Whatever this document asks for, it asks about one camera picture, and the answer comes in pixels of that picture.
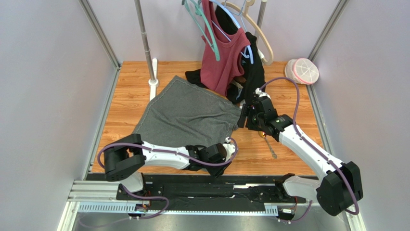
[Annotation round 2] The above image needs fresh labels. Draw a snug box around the beige wooden hanger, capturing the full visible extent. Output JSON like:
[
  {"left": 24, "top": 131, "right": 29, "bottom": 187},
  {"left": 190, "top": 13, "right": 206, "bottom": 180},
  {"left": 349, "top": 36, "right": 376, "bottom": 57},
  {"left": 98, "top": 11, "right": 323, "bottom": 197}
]
[{"left": 222, "top": 0, "right": 274, "bottom": 65}]

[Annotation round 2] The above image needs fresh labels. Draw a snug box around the grey rack pole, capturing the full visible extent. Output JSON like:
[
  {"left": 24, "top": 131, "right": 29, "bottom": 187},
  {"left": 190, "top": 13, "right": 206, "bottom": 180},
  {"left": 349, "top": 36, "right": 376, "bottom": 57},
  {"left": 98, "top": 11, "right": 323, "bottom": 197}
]
[
  {"left": 256, "top": 0, "right": 268, "bottom": 28},
  {"left": 134, "top": 0, "right": 152, "bottom": 64}
]

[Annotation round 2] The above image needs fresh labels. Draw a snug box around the teal plastic hanger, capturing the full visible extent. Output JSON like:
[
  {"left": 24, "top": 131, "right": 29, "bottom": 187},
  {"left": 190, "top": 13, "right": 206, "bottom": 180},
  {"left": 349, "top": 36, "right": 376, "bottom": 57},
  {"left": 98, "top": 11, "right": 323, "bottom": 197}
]
[{"left": 181, "top": 0, "right": 220, "bottom": 62}]

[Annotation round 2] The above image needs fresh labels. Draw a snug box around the grey cloth napkin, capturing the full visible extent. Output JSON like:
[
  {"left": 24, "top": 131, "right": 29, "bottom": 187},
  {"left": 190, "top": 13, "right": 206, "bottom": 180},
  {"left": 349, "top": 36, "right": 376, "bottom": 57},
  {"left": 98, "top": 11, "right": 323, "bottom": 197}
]
[{"left": 133, "top": 76, "right": 241, "bottom": 147}]

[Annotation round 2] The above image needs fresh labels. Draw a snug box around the light blue plastic hanger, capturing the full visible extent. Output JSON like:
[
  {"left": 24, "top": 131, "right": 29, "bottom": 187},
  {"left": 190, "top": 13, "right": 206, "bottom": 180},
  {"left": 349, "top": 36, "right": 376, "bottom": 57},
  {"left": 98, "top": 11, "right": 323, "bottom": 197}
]
[{"left": 211, "top": 0, "right": 257, "bottom": 64}]

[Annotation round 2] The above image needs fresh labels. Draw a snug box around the grey rack pole right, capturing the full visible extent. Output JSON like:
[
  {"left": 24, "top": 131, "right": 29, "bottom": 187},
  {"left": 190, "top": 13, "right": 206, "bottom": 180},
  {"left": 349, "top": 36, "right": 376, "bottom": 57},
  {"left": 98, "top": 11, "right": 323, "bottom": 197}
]
[{"left": 256, "top": 0, "right": 268, "bottom": 28}]

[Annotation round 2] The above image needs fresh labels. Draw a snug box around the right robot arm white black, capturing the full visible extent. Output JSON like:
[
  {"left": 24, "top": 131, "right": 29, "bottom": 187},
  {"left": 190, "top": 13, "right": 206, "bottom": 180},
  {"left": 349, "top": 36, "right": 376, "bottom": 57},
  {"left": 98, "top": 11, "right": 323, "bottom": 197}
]
[{"left": 238, "top": 96, "right": 364, "bottom": 216}]

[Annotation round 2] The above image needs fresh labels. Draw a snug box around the iridescent gold spoon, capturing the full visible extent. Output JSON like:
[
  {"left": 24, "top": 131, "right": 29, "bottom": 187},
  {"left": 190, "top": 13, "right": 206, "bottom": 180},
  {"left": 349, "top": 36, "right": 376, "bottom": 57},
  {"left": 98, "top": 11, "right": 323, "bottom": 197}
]
[{"left": 258, "top": 131, "right": 278, "bottom": 159}]

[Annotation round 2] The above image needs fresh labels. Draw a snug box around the grey rack pole left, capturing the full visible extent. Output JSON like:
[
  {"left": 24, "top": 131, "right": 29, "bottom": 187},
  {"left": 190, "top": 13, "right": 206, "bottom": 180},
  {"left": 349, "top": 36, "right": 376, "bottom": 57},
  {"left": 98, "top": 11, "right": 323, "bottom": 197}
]
[{"left": 134, "top": 0, "right": 152, "bottom": 64}]

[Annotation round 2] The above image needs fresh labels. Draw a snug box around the white rack base foot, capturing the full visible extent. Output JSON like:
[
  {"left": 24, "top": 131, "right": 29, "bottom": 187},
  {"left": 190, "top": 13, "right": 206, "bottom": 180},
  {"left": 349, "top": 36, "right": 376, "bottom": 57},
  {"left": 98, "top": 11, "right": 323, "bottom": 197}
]
[{"left": 148, "top": 58, "right": 159, "bottom": 101}]

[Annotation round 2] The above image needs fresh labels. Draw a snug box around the black t-shirt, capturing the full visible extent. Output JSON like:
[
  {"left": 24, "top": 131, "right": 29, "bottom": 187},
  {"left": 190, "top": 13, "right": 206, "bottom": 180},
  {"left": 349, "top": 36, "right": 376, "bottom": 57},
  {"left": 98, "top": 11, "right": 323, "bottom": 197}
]
[{"left": 184, "top": 4, "right": 266, "bottom": 105}]

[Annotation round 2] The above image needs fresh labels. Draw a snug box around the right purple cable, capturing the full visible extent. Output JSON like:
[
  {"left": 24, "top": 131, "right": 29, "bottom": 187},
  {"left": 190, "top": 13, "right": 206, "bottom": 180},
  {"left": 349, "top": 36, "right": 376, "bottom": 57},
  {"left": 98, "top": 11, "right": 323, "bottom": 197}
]
[{"left": 258, "top": 77, "right": 361, "bottom": 216}]

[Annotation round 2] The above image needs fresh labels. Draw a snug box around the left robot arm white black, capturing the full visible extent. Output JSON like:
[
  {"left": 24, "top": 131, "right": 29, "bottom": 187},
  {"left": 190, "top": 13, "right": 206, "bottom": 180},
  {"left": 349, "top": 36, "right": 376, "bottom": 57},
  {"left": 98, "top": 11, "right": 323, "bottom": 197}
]
[{"left": 97, "top": 134, "right": 238, "bottom": 193}]

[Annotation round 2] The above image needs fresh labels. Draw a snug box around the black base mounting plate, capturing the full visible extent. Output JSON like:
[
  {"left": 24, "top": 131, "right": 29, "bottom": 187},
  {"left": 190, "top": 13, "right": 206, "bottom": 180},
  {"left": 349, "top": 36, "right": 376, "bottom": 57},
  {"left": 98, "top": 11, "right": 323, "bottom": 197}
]
[{"left": 103, "top": 174, "right": 308, "bottom": 212}]

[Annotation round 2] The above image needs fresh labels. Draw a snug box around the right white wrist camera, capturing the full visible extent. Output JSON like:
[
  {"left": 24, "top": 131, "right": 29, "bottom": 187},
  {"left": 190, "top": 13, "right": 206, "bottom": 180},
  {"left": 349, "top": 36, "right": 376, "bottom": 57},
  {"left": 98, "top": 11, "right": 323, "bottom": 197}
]
[{"left": 255, "top": 88, "right": 271, "bottom": 99}]

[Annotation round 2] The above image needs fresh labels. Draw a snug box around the maroon tank top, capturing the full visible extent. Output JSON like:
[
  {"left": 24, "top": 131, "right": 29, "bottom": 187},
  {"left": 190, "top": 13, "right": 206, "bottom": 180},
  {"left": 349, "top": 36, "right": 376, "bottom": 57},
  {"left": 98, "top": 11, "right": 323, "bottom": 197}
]
[{"left": 200, "top": 0, "right": 249, "bottom": 96}]

